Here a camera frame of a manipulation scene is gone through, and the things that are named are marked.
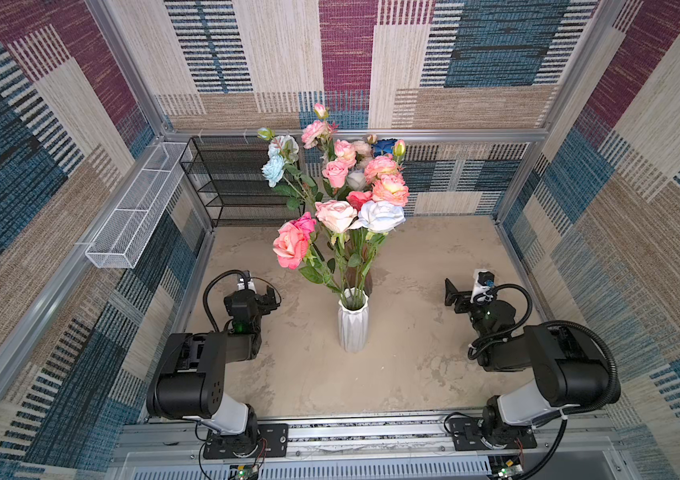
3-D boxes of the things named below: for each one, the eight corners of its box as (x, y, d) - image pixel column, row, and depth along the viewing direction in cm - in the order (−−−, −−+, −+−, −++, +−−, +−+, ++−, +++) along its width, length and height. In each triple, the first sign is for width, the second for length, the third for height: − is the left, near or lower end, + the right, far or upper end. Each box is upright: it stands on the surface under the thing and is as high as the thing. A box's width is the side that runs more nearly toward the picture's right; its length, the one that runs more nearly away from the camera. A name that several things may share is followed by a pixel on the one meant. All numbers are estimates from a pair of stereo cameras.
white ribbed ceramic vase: (340, 352, 88) (338, 315, 70) (340, 328, 93) (338, 288, 75) (365, 352, 88) (369, 315, 70) (364, 328, 93) (368, 288, 75)
